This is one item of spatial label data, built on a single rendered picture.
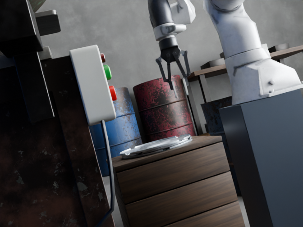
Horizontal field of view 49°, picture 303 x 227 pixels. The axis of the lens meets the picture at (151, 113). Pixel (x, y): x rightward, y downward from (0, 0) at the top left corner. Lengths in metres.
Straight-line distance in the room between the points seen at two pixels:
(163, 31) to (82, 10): 3.18
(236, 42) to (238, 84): 0.12
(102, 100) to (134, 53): 3.76
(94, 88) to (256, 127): 0.50
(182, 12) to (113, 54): 2.94
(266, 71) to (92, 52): 0.55
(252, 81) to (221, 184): 0.43
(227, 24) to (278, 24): 4.18
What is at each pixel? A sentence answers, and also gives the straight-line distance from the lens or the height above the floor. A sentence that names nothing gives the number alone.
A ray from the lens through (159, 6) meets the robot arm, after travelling 1.34.
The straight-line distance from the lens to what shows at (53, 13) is 0.83.
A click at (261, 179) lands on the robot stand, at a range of 0.94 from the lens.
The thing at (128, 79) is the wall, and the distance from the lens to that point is 4.24.
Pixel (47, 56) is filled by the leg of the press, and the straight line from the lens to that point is 0.59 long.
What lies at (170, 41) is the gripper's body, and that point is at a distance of 1.31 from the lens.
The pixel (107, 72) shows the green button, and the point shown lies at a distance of 0.60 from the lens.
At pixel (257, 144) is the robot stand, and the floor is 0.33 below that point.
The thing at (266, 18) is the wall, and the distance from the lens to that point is 5.11.
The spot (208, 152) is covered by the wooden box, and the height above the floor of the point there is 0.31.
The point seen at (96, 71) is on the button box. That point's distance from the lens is 0.58.
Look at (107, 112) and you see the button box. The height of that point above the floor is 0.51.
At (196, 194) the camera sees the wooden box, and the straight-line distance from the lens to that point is 1.20.
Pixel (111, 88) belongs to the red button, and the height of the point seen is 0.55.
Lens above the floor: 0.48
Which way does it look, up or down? 1 degrees up
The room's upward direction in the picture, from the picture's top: 15 degrees counter-clockwise
